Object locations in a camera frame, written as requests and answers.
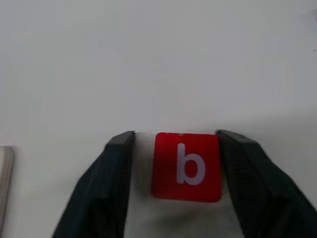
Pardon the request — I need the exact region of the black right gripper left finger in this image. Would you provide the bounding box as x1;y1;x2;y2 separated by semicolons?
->
52;130;136;238

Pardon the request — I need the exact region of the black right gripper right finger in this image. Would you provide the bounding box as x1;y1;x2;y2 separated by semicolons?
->
215;129;317;238

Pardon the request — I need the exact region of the red letter b block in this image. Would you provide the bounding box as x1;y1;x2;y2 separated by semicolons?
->
151;132;222;203

